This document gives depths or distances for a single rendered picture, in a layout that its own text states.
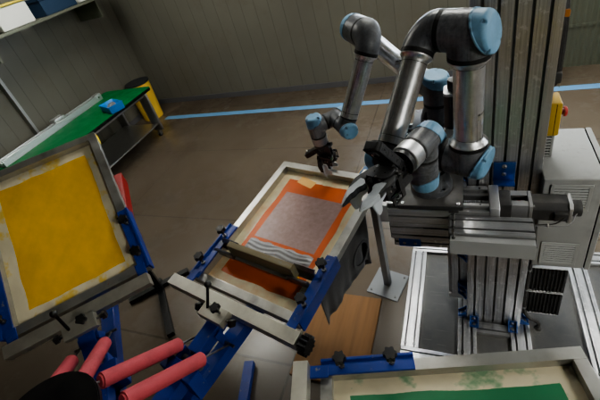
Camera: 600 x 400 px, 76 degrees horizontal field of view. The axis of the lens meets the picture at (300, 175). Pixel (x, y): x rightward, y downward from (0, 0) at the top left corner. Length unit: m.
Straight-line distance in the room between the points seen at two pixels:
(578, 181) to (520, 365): 0.66
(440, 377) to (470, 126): 0.78
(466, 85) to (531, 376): 0.88
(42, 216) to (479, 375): 1.89
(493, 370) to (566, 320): 1.11
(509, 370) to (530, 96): 0.86
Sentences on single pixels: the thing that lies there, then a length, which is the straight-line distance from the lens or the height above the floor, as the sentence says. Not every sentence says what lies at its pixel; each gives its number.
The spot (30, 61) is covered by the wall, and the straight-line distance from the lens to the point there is 5.96.
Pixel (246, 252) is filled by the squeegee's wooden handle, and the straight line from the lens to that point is 1.67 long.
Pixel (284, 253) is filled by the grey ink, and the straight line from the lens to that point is 1.73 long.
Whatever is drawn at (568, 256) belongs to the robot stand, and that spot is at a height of 0.84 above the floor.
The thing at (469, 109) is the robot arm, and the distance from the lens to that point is 1.24.
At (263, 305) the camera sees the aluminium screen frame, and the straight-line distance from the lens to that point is 1.58.
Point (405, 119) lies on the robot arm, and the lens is 1.15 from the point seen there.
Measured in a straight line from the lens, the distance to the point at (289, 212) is 1.89.
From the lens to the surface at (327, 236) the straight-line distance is 1.72.
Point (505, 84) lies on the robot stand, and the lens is 1.46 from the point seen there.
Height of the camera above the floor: 2.23
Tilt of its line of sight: 34 degrees down
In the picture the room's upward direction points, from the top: 17 degrees counter-clockwise
